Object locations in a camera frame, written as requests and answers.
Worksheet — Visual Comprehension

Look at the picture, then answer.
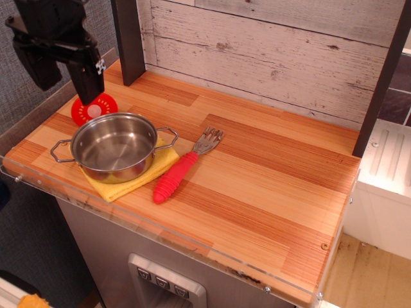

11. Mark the stainless steel pot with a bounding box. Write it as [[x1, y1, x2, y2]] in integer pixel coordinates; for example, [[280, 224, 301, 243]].
[[50, 112, 179, 184]]

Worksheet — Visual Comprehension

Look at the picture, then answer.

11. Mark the red toy tomato slice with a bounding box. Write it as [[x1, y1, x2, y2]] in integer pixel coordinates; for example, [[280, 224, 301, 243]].
[[71, 93, 118, 126]]

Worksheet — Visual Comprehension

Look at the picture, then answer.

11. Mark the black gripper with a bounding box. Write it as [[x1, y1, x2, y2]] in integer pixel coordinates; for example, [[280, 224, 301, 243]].
[[6, 1, 105, 105]]

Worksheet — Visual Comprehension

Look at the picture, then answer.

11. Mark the red-handled metal fork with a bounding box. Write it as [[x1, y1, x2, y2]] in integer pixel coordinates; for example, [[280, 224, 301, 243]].
[[153, 127, 223, 204]]

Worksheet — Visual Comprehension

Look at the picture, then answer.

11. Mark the silver dispenser panel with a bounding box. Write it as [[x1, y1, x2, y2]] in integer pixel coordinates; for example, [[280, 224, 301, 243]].
[[128, 253, 207, 307]]

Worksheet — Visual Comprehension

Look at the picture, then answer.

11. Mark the dark left cabinet post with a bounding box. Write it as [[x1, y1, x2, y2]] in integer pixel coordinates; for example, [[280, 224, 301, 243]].
[[111, 0, 146, 86]]

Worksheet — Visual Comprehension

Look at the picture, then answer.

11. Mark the clear acrylic edge guard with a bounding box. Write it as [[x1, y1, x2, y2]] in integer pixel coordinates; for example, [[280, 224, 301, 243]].
[[4, 152, 360, 307]]

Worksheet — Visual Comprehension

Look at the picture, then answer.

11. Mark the dark right cabinet post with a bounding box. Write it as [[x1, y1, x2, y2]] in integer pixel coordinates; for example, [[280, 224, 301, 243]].
[[352, 0, 410, 158]]

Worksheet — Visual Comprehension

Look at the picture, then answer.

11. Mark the grey toy fridge cabinet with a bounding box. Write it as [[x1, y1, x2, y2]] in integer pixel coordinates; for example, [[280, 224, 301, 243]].
[[57, 200, 291, 307]]

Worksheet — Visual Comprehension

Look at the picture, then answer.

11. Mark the yellow folded cloth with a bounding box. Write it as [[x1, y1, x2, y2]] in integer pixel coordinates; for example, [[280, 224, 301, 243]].
[[81, 147, 180, 203]]

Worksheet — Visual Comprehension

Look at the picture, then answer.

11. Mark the dark cabinet post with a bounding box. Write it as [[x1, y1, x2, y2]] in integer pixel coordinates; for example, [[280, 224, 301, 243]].
[[352, 0, 410, 158], [111, 0, 146, 86]]

